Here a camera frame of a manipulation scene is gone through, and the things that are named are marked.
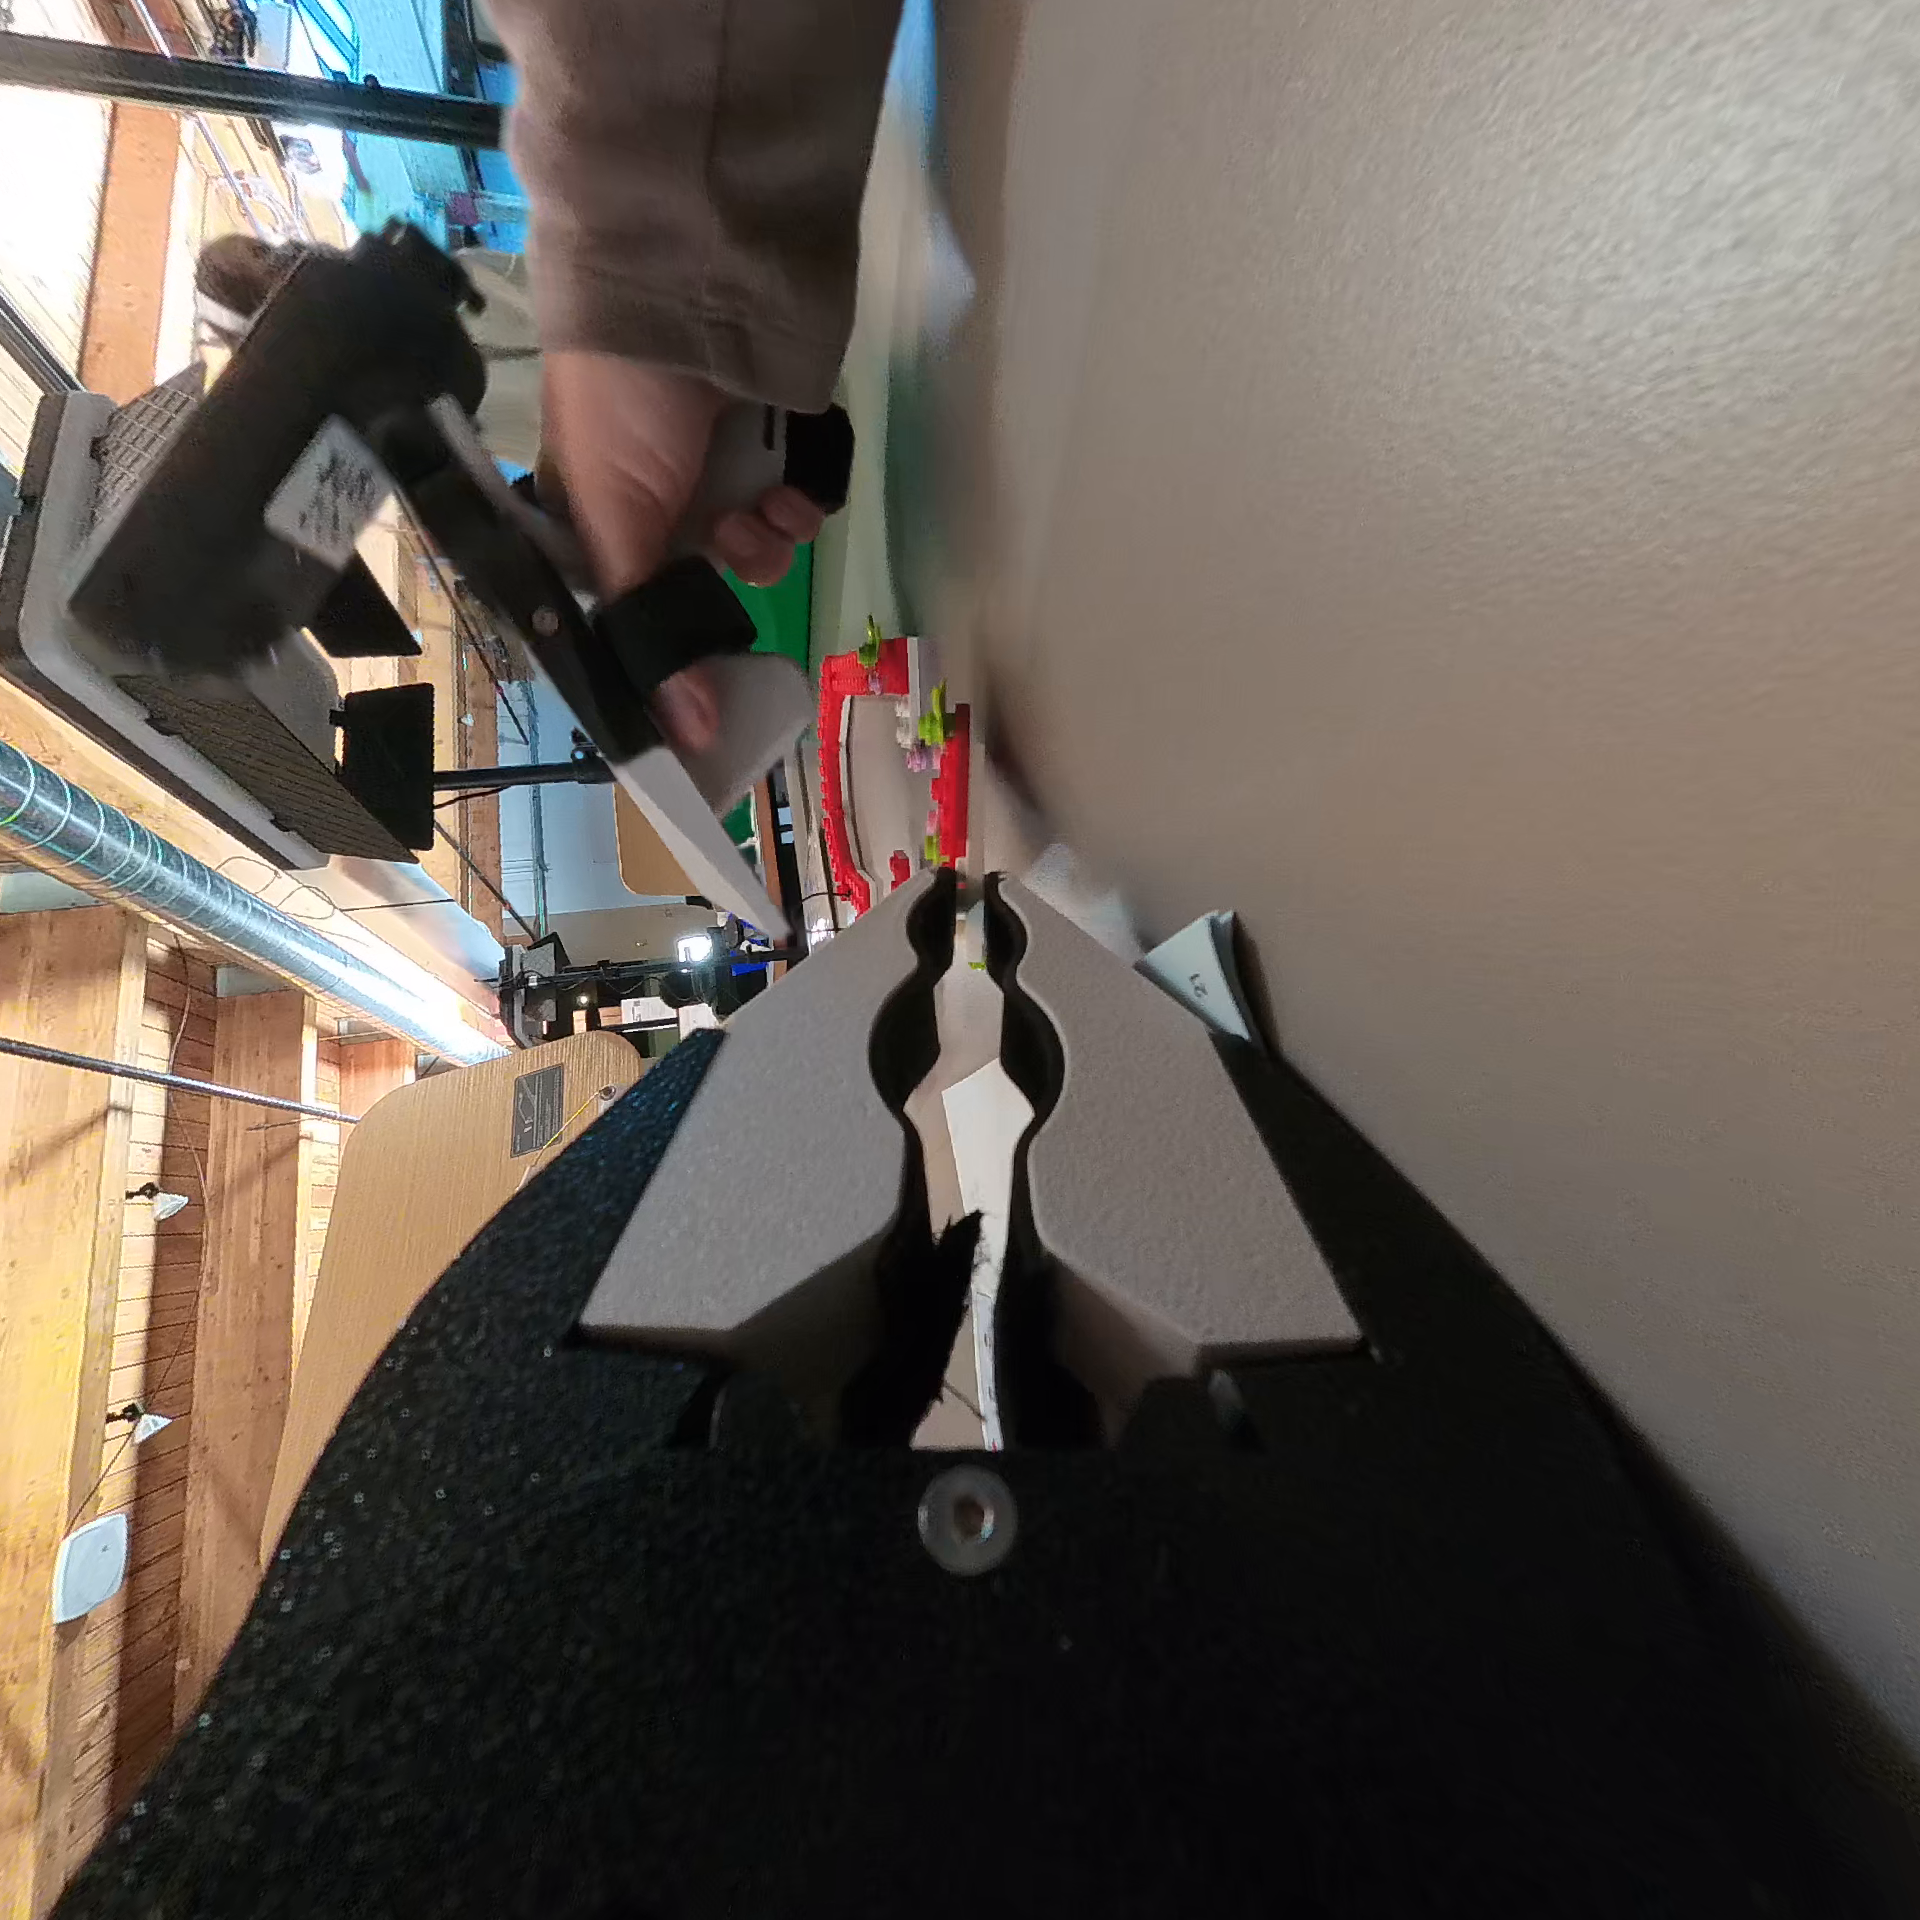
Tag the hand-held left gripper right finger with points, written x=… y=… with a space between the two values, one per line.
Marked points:
x=1171 y=1200

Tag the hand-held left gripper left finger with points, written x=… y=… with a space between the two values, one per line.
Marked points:
x=749 y=1171

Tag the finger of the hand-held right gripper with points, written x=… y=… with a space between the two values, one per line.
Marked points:
x=704 y=849

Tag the red lego heart frame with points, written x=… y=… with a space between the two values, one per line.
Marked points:
x=839 y=705

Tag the person's right hand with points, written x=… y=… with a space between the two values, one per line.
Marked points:
x=628 y=464

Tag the white numbered paper bag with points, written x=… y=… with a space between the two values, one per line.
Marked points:
x=1200 y=974

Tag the grey ceiling air unit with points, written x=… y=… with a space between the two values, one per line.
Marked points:
x=224 y=751

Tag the tall green plastic bin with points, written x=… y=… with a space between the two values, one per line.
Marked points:
x=773 y=599

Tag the black studio light panel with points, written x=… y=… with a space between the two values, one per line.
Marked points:
x=384 y=763

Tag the black metal beam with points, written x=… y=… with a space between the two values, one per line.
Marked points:
x=224 y=87

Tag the white track spotlight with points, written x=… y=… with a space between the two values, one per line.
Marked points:
x=149 y=1425
x=165 y=1203

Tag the black camera rig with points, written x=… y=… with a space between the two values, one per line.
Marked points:
x=600 y=983

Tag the silver ventilation duct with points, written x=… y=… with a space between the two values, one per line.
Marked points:
x=194 y=885

